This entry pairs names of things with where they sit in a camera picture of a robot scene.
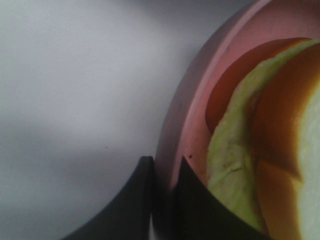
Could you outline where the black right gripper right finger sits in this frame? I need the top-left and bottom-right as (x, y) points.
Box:
(152, 158), (268, 240)

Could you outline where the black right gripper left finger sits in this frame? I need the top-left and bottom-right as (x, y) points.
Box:
(64, 156), (154, 240)

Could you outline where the pink round plate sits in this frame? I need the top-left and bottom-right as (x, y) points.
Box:
(155, 0), (320, 192)

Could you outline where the white bread sandwich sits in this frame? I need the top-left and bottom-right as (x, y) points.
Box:
(205, 38), (320, 240)

